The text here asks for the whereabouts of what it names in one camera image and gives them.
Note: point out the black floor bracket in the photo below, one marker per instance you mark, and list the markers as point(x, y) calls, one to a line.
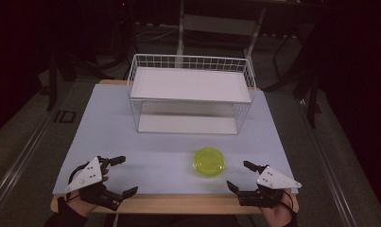
point(64, 116)

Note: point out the yellow-green plastic plate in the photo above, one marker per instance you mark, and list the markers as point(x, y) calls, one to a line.
point(209, 161)

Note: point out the wooden table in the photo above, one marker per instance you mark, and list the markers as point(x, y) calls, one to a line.
point(178, 203)

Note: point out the pale blue table mat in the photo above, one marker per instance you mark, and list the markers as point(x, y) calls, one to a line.
point(115, 138)

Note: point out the person's left hand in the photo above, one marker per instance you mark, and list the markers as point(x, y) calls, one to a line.
point(81, 206)

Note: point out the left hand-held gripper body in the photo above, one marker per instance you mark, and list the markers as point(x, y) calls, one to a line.
point(90, 175)

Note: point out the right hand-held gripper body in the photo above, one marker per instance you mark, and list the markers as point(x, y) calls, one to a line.
point(274, 179)

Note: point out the metal floor rail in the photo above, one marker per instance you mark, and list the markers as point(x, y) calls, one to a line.
point(18, 162)
point(328, 164)

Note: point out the person's right hand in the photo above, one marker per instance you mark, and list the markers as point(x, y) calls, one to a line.
point(278, 216)

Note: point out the grey metal frame stand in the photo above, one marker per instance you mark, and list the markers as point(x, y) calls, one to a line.
point(219, 24)

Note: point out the black stand leg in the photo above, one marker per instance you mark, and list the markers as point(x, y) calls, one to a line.
point(52, 85)
point(312, 101)

